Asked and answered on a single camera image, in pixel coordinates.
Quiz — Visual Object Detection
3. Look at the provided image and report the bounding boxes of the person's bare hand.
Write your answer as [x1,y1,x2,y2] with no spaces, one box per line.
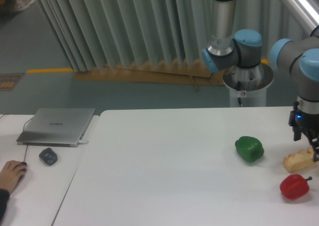
[0,160,26,195]

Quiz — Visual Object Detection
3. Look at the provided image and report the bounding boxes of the brown cardboard sheet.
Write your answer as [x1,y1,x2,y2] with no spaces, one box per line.
[73,58,224,90]

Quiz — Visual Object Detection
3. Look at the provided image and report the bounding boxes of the black mouse cable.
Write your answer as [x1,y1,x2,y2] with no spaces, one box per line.
[0,114,34,163]

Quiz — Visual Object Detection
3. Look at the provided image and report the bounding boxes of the red bell pepper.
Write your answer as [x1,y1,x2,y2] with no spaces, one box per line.
[280,174,313,200]

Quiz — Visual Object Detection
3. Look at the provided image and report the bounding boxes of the green bell pepper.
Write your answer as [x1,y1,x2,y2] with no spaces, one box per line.
[235,136,264,163]

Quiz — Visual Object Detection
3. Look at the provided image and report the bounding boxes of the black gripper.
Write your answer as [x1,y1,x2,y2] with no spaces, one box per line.
[288,101,319,162]

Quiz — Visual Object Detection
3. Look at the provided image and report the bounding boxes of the black pedestal cable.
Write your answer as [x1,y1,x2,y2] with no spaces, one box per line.
[236,81,244,108]

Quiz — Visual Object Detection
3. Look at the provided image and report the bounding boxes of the pale green curtain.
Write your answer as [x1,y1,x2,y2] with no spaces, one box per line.
[37,0,306,72]

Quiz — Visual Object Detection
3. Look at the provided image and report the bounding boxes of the silver closed laptop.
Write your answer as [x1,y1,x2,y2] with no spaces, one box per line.
[16,108,95,147]

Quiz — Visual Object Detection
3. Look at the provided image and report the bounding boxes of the small black controller device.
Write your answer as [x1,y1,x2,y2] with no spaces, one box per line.
[39,148,58,166]

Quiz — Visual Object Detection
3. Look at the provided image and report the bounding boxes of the beige cake slice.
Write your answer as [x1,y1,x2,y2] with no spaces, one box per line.
[283,147,317,173]

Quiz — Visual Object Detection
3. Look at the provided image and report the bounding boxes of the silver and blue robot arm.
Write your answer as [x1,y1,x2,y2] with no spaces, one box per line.
[202,0,319,162]

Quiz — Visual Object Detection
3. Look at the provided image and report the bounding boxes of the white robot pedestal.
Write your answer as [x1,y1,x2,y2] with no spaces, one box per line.
[226,85,268,107]

